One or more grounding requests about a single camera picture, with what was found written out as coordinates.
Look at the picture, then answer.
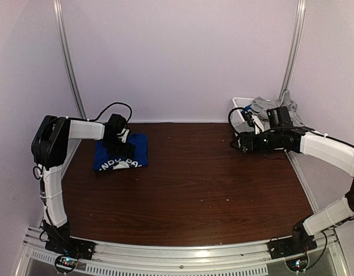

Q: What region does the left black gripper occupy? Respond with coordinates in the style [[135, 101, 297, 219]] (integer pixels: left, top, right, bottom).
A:
[[104, 137, 135, 160]]

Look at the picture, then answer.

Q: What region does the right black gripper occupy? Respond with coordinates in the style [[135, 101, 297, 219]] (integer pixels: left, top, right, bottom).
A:
[[230, 131, 282, 154]]

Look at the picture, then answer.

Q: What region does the blue t-shirt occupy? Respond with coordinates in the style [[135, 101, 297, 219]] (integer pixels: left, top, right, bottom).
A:
[[93, 133, 149, 171]]

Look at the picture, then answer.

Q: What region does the grey garment pile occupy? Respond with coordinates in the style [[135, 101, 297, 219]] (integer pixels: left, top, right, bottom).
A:
[[233, 90, 305, 130]]

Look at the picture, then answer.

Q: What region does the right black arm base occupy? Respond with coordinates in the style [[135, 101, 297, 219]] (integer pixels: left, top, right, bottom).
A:
[[267, 223, 317, 259]]

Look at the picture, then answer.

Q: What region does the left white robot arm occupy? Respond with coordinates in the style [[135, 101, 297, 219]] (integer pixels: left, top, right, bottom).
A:
[[31, 114, 135, 229]]

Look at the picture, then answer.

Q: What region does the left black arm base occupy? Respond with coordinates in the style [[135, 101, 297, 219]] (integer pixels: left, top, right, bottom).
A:
[[43, 220, 95, 260]]

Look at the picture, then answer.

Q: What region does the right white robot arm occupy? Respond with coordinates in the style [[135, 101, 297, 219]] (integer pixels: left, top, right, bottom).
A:
[[230, 106, 354, 254]]

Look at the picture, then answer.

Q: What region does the white plastic laundry bin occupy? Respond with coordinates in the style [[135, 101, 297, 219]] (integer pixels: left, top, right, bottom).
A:
[[231, 97, 290, 153]]

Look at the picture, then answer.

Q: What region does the blue garment in bin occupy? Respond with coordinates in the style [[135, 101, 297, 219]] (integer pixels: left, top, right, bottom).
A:
[[243, 105, 251, 112]]

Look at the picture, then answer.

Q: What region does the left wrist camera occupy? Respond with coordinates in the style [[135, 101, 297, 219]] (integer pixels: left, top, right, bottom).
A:
[[117, 128, 131, 143]]

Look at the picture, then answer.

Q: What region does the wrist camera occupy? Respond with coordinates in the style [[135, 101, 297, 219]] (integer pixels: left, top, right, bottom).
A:
[[117, 128, 131, 143], [243, 112, 264, 134]]

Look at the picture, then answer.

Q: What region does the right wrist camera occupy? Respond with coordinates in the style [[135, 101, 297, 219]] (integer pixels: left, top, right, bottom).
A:
[[243, 112, 264, 134]]

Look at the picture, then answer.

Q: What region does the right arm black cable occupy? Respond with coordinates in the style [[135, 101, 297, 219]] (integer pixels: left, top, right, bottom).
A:
[[227, 106, 246, 136]]

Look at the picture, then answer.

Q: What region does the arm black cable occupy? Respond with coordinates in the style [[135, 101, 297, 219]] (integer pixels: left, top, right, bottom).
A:
[[227, 106, 246, 136], [32, 102, 134, 248]]

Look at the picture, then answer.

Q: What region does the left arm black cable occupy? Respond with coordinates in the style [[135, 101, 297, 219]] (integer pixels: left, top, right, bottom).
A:
[[32, 102, 134, 248]]

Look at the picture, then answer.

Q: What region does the aluminium front rail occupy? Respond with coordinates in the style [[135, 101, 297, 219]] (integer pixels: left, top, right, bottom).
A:
[[21, 227, 341, 276]]

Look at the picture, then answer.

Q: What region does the right aluminium frame post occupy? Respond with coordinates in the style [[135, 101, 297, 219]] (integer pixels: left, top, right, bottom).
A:
[[279, 0, 306, 98]]

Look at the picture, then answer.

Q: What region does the aluminium frame post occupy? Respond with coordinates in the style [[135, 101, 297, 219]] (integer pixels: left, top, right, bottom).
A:
[[279, 0, 306, 98], [52, 0, 87, 120]]

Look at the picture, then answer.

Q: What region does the left aluminium frame post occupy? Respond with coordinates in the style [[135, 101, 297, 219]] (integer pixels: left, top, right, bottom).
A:
[[52, 0, 87, 120]]

